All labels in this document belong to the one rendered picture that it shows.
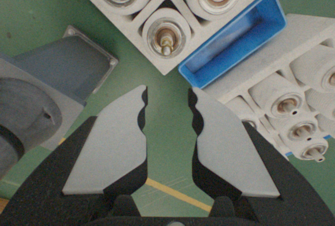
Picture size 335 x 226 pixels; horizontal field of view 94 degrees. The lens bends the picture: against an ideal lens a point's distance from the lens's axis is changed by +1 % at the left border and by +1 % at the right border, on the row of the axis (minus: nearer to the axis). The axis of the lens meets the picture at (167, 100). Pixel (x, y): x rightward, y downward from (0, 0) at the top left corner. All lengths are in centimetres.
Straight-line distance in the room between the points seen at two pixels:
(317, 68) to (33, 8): 80
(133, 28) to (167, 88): 32
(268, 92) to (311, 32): 17
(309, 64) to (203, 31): 27
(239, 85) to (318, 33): 21
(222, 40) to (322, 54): 27
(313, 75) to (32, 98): 59
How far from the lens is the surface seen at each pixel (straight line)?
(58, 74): 43
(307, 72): 51
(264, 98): 47
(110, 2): 33
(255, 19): 64
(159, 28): 32
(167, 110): 71
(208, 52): 61
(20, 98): 37
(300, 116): 56
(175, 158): 95
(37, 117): 37
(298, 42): 53
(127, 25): 40
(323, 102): 59
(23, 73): 39
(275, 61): 50
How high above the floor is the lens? 57
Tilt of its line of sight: 57 degrees down
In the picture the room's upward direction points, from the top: 179 degrees clockwise
